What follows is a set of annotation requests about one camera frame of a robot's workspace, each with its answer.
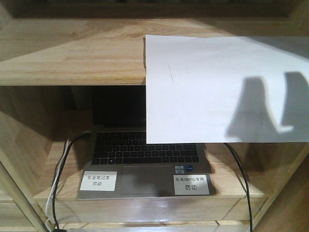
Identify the white label sticker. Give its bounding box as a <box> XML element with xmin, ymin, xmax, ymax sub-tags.
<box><xmin>80</xmin><ymin>171</ymin><xmax>117</xmax><ymax>191</ymax></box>
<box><xmin>173</xmin><ymin>174</ymin><xmax>210</xmax><ymax>195</ymax></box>

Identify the right white label sticker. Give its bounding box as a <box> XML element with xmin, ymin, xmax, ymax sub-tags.
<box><xmin>173</xmin><ymin>174</ymin><xmax>210</xmax><ymax>195</ymax></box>

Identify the grey laptop with black keyboard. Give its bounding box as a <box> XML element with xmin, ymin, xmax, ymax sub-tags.
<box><xmin>78</xmin><ymin>86</ymin><xmax>214</xmax><ymax>200</ymax></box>

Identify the left white label sticker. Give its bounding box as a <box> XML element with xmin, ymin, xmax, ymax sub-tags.
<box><xmin>80</xmin><ymin>171</ymin><xmax>117</xmax><ymax>191</ymax></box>

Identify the cream pole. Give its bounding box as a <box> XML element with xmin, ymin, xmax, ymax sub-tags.
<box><xmin>0</xmin><ymin>150</ymin><xmax>48</xmax><ymax>232</ymax></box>

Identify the white cable left of laptop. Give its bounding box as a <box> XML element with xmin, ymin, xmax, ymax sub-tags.
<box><xmin>45</xmin><ymin>130</ymin><xmax>91</xmax><ymax>232</ymax></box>

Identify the black cable left of laptop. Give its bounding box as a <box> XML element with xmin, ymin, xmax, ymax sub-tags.
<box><xmin>51</xmin><ymin>131</ymin><xmax>91</xmax><ymax>230</ymax></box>

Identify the white paper sheet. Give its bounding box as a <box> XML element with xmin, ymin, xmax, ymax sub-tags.
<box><xmin>145</xmin><ymin>35</ymin><xmax>309</xmax><ymax>143</ymax></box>

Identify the wooden shelf unit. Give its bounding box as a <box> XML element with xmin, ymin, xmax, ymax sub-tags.
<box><xmin>0</xmin><ymin>0</ymin><xmax>309</xmax><ymax>232</ymax></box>

